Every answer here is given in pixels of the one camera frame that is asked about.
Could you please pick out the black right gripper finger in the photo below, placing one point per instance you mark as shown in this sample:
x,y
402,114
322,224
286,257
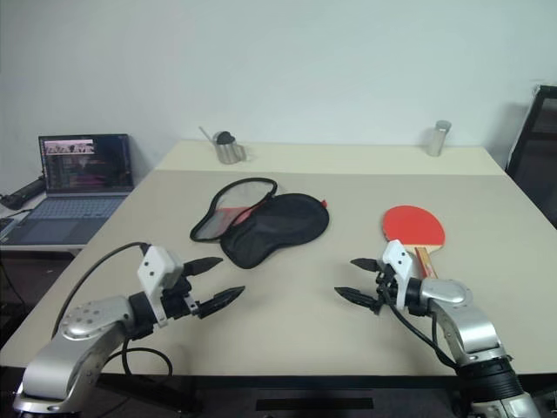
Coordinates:
x,y
366,264
357,296

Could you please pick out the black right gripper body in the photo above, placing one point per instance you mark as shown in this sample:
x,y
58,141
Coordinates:
x,y
386,285

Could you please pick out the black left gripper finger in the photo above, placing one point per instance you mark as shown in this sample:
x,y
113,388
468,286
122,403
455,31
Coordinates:
x,y
219,300
202,264

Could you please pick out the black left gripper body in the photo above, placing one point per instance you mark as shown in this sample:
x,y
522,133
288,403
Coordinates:
x,y
176,300

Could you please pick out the red table tennis paddle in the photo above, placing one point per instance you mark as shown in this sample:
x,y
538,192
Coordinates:
x,y
413,222

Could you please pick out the black and red paddle case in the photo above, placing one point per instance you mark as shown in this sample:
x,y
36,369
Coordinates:
x,y
270,226

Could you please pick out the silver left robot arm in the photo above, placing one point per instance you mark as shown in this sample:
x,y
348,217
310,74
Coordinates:
x,y
78,322

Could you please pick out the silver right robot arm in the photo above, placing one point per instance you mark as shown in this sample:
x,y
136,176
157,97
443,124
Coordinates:
x,y
474,331

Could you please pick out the steel pitcher with spout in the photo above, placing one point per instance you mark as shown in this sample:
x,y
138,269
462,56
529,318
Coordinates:
x,y
228,153

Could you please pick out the black heart-shaped object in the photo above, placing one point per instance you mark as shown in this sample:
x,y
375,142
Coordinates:
x,y
225,137

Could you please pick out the steel cylinder shaker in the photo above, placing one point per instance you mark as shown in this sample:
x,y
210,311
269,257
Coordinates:
x,y
437,139

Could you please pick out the grey open laptop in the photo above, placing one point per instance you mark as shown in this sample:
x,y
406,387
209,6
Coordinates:
x,y
82,165

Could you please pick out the black elongated device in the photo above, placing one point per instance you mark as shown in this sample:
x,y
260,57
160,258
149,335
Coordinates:
x,y
24,191

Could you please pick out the black mesh office chair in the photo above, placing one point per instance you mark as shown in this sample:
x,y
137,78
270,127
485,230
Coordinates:
x,y
533,161

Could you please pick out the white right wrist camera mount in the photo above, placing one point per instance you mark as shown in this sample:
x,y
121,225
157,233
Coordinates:
x,y
396,257

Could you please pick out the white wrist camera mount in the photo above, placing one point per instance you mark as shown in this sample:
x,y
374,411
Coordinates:
x,y
156,265
396,257

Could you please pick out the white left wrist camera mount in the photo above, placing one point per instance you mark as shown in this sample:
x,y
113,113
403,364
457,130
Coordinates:
x,y
156,265

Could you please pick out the black table frame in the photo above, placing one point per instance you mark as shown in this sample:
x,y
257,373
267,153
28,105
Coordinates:
x,y
304,383

